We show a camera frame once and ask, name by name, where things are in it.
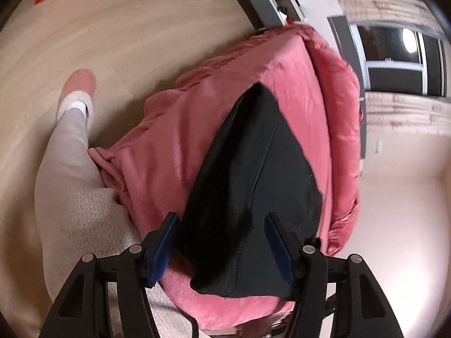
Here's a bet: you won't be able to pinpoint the white sock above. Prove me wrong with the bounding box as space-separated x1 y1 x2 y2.
68 100 89 117

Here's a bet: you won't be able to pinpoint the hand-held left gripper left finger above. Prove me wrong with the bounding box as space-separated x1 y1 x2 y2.
39 212 181 338

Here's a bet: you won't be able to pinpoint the pink slipper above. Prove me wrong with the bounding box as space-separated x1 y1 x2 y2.
56 69 97 129

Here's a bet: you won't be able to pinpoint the grey and white nightstand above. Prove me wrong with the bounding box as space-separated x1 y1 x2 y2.
229 0 307 33

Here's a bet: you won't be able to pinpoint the grey headboard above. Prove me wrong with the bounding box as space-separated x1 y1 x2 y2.
328 16 369 103

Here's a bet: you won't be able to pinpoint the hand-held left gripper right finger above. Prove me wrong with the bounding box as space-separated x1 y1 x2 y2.
264 212 404 338

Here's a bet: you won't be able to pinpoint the person's leg in beige trousers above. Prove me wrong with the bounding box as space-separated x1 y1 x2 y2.
34 107 198 338

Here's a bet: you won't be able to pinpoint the bed with pink sheet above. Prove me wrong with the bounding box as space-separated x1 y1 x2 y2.
88 25 353 333

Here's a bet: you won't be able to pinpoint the black pants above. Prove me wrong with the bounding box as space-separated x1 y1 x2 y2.
180 82 323 298

